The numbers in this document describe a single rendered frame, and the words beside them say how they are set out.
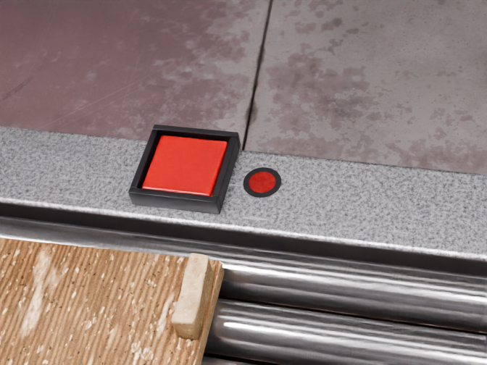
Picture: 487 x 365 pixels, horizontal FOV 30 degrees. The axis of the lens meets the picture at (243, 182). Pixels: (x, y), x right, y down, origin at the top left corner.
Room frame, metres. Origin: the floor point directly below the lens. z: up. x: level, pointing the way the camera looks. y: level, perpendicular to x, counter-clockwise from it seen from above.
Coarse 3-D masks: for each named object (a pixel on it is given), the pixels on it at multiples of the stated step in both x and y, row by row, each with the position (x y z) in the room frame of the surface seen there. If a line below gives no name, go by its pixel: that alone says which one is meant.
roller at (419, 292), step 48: (48, 240) 0.45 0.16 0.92; (96, 240) 0.44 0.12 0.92; (144, 240) 0.44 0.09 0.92; (192, 240) 0.43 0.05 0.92; (240, 288) 0.38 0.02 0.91; (288, 288) 0.37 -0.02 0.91; (336, 288) 0.36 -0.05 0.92; (384, 288) 0.35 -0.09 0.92; (432, 288) 0.34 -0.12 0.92; (480, 288) 0.33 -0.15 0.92
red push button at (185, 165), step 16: (160, 144) 0.53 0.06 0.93; (176, 144) 0.52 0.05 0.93; (192, 144) 0.52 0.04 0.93; (208, 144) 0.52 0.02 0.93; (224, 144) 0.51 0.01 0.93; (160, 160) 0.51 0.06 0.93; (176, 160) 0.50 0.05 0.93; (192, 160) 0.50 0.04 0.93; (208, 160) 0.50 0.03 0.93; (160, 176) 0.49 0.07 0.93; (176, 176) 0.49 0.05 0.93; (192, 176) 0.48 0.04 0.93; (208, 176) 0.48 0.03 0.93; (176, 192) 0.47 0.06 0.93; (192, 192) 0.47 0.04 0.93; (208, 192) 0.46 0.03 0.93
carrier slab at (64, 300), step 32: (0, 256) 0.43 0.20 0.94; (32, 256) 0.43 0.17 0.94; (64, 256) 0.42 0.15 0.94; (96, 256) 0.42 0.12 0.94; (128, 256) 0.41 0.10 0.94; (160, 256) 0.40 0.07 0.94; (0, 288) 0.40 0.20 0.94; (32, 288) 0.40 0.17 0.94; (64, 288) 0.39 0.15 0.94; (96, 288) 0.39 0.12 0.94; (128, 288) 0.38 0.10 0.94; (160, 288) 0.38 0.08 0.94; (0, 320) 0.38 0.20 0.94; (32, 320) 0.37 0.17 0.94; (64, 320) 0.36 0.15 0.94; (96, 320) 0.36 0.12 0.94; (128, 320) 0.35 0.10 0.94; (160, 320) 0.35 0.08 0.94; (0, 352) 0.35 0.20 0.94; (32, 352) 0.34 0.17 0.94; (64, 352) 0.34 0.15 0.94; (96, 352) 0.33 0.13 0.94; (128, 352) 0.33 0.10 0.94; (160, 352) 0.32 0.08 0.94; (192, 352) 0.32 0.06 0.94
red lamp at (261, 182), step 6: (258, 174) 0.48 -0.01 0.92; (264, 174) 0.48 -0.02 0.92; (270, 174) 0.48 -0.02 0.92; (252, 180) 0.48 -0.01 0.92; (258, 180) 0.48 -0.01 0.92; (264, 180) 0.48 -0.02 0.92; (270, 180) 0.47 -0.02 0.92; (252, 186) 0.47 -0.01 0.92; (258, 186) 0.47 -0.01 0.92; (264, 186) 0.47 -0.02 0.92; (270, 186) 0.47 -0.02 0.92; (258, 192) 0.46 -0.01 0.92; (264, 192) 0.46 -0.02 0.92
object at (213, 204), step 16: (160, 128) 0.54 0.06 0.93; (176, 128) 0.54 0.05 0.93; (192, 128) 0.53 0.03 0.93; (240, 144) 0.52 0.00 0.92; (144, 160) 0.51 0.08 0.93; (224, 160) 0.49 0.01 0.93; (144, 176) 0.50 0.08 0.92; (224, 176) 0.47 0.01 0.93; (128, 192) 0.48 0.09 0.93; (144, 192) 0.47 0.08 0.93; (160, 192) 0.47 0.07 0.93; (224, 192) 0.47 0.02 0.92; (176, 208) 0.46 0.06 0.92; (192, 208) 0.46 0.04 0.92; (208, 208) 0.45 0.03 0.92
